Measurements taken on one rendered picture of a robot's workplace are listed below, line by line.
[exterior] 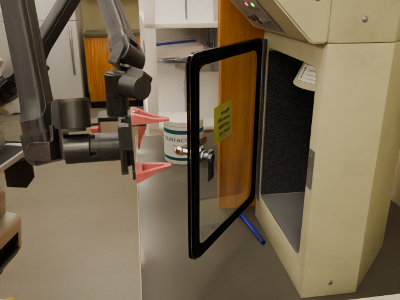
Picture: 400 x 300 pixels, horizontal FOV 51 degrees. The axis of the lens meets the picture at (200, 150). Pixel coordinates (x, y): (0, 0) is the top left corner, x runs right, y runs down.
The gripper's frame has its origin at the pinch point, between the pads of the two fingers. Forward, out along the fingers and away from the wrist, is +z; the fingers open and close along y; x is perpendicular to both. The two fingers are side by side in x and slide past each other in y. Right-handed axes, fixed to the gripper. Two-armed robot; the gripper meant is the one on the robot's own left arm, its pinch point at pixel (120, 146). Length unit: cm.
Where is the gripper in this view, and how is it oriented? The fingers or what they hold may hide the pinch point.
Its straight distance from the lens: 114.4
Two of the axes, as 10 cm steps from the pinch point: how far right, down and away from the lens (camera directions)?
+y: 9.9, -0.4, 1.4
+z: -0.1, 9.3, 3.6
